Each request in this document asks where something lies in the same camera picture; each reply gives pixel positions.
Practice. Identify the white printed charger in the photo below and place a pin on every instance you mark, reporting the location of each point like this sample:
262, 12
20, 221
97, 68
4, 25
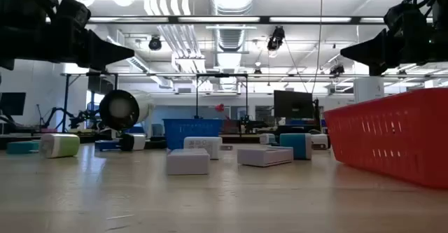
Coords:
203, 142

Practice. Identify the blue plastic basket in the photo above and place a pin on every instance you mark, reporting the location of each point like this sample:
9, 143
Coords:
192, 128

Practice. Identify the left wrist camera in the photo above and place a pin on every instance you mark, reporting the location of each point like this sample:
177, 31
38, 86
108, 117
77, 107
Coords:
71, 14

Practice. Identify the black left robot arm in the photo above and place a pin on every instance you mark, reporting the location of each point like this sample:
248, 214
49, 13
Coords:
21, 2

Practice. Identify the white box dark label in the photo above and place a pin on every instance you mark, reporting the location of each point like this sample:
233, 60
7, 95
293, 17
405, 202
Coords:
265, 156

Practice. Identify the white cylindrical lamp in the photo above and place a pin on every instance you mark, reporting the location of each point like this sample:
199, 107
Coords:
122, 108

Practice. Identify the black background robot arm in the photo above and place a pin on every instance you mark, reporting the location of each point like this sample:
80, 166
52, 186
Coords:
84, 115
52, 111

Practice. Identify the green white charger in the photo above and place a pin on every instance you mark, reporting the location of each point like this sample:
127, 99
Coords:
63, 145

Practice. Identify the teal box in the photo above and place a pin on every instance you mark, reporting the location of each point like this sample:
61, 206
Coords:
21, 147

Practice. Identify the black computer monitor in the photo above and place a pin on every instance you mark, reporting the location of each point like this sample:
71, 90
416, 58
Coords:
293, 104

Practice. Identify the dark metal stand frame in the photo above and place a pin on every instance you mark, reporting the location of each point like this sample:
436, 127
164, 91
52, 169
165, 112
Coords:
66, 103

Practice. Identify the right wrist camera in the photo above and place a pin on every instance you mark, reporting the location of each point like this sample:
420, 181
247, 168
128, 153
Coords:
399, 16

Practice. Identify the silver ventilation duct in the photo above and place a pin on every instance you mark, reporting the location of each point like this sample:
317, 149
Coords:
231, 38

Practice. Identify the white column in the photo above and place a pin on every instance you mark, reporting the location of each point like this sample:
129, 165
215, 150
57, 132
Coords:
367, 89

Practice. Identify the small red object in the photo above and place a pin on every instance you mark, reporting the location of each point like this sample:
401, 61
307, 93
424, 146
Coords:
220, 107

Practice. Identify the dark wall screen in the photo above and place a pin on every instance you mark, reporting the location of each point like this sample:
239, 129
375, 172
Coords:
12, 103

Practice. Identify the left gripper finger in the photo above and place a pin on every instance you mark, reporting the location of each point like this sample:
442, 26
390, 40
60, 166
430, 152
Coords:
99, 68
105, 51

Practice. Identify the black overhead light bar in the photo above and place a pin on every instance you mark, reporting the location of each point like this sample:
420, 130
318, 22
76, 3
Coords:
264, 19

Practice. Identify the plain white box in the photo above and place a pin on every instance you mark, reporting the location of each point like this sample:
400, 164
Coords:
188, 161

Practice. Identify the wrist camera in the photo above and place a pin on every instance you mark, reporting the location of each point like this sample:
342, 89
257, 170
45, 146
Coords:
399, 16
71, 14

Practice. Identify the black ceiling spotlight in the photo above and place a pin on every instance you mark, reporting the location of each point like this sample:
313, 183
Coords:
257, 71
337, 69
155, 43

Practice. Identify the white charger black trim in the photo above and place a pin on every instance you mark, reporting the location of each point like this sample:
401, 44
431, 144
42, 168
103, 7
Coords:
319, 139

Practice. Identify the blue box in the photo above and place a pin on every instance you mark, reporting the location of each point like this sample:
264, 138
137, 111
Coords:
106, 145

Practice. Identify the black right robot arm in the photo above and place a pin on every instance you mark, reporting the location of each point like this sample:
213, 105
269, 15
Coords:
437, 2

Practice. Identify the red plastic basket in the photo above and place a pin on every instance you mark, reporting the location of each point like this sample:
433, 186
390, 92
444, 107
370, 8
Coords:
385, 138

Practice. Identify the black overhead camera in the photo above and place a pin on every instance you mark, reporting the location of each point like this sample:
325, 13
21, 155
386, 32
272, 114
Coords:
276, 37

